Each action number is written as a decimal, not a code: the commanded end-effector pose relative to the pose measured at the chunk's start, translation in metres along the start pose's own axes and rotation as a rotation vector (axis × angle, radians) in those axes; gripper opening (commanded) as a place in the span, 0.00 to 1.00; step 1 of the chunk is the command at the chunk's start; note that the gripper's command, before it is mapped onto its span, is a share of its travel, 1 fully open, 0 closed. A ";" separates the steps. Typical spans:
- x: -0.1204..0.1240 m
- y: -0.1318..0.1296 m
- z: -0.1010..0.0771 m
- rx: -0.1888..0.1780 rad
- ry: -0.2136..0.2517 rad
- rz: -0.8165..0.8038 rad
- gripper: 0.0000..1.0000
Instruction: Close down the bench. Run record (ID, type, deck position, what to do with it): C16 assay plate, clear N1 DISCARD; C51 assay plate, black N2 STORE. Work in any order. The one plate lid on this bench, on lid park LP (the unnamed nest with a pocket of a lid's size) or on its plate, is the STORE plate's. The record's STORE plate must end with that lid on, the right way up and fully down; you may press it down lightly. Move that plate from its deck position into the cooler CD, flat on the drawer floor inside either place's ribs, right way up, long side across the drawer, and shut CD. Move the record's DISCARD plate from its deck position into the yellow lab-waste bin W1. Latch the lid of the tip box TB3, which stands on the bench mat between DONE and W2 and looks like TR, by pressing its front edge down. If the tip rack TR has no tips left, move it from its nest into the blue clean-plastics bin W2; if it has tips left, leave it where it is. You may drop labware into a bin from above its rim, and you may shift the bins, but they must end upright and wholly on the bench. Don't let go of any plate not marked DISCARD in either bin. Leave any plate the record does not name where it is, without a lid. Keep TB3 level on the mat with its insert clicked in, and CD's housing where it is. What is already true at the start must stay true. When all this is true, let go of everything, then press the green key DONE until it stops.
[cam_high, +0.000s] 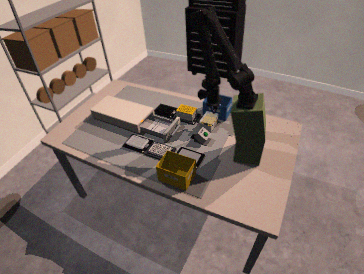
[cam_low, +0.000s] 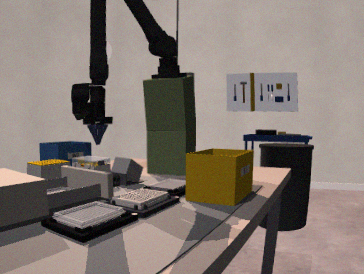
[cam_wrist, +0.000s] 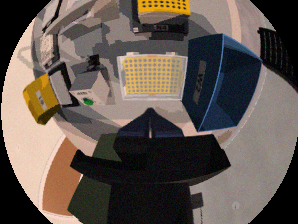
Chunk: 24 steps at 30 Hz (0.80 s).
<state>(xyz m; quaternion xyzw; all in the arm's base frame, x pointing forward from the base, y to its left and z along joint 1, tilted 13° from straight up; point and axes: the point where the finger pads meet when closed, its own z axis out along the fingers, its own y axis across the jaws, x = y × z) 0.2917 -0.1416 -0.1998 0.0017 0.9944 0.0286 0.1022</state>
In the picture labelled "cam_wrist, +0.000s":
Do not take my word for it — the dark blue bin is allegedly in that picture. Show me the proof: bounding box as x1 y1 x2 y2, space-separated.
182 33 262 132

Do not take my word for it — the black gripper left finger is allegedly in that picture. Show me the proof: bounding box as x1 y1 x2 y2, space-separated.
116 108 150 138

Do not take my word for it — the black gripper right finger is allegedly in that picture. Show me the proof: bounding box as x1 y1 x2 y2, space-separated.
150 107 184 138

